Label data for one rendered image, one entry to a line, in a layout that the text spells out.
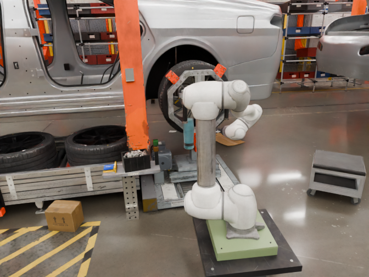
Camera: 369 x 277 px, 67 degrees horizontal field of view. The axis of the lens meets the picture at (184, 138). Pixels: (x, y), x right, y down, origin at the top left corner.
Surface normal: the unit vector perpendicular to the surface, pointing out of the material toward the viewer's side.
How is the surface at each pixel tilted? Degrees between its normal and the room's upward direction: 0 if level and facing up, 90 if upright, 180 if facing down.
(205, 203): 86
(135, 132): 90
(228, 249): 3
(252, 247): 3
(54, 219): 90
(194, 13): 82
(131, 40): 90
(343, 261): 0
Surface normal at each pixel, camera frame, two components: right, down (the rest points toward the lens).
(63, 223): -0.12, 0.36
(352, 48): -0.95, 0.04
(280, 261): -0.03, -0.93
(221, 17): 0.18, 0.35
